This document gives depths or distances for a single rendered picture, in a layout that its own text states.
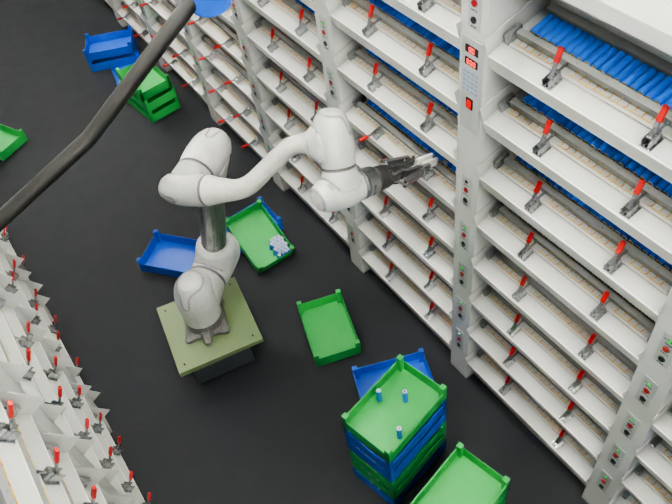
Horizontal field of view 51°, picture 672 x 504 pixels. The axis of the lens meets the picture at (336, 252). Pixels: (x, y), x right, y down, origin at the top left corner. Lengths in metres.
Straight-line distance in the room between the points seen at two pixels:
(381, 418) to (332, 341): 0.73
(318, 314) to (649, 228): 1.79
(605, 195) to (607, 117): 0.21
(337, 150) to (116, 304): 1.77
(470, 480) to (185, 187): 1.34
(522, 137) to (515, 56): 0.21
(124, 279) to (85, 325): 0.29
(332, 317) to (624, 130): 1.84
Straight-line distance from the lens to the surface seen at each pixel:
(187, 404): 3.03
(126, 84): 1.11
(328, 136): 1.96
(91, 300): 3.51
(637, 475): 2.47
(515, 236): 2.12
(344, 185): 1.99
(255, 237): 3.38
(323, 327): 3.08
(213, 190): 2.23
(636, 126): 1.58
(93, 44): 5.03
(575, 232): 1.89
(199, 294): 2.71
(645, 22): 1.42
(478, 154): 1.97
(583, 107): 1.62
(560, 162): 1.78
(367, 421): 2.39
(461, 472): 2.49
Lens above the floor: 2.55
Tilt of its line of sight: 50 degrees down
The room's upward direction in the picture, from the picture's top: 10 degrees counter-clockwise
